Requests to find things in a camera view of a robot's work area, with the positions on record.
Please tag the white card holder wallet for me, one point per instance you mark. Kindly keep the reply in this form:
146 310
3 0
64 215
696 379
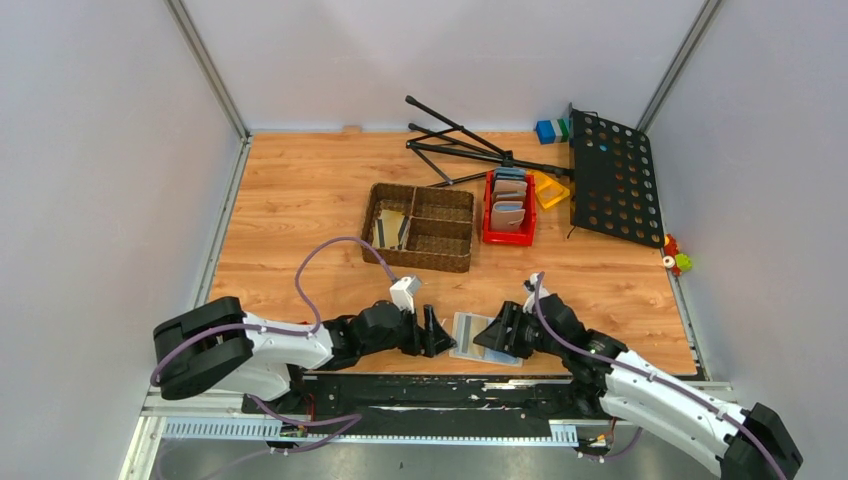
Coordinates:
466 328

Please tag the card holders in red bin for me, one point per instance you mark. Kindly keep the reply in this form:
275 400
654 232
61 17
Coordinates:
508 193

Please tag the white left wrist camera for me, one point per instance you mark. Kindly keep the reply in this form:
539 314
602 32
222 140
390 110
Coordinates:
403 291

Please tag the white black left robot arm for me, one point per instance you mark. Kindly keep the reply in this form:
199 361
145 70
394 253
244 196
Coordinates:
220 346

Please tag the red plastic bin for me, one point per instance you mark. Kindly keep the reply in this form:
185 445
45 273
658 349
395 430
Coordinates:
525 236

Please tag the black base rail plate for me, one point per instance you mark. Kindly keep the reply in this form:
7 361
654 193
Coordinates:
396 405

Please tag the yellow transparent tray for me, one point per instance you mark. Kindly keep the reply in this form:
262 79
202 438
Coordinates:
548 191

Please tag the red green small toy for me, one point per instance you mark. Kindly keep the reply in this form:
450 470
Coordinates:
674 259

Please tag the gold credit cards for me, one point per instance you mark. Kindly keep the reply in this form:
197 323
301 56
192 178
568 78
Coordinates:
391 230

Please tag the black perforated music stand desk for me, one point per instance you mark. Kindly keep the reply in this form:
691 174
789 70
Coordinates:
614 187

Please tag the brown wicker divided basket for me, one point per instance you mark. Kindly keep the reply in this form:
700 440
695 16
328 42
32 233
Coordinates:
441 231

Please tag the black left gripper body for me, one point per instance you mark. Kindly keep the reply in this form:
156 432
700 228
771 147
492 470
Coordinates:
414 341

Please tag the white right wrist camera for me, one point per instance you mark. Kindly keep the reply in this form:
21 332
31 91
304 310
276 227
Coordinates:
530 288

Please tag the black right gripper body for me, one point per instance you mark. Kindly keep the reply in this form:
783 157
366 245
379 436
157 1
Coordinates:
524 336

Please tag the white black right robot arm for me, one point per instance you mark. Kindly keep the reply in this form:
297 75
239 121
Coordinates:
732 442

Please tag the black folding music stand legs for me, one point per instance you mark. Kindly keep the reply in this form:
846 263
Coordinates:
458 141

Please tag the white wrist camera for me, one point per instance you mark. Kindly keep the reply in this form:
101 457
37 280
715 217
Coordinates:
530 288
403 291

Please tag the blue green toy block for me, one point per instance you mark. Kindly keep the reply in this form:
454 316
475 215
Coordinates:
553 131

